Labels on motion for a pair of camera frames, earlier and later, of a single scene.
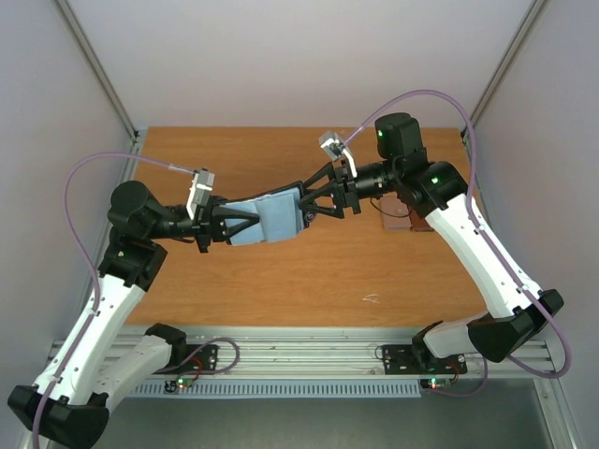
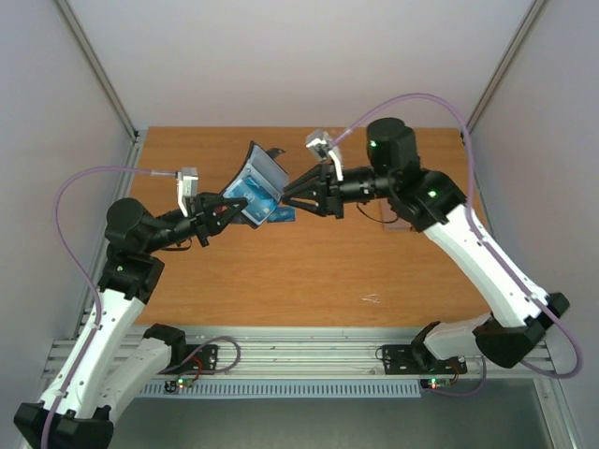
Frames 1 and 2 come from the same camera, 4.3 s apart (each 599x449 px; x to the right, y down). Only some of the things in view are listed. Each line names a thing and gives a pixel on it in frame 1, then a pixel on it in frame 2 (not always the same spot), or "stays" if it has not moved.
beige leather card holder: x=390 y=204 stays
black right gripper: x=347 y=191 stays
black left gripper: x=205 y=224 stays
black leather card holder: x=282 y=215 → x=261 y=181
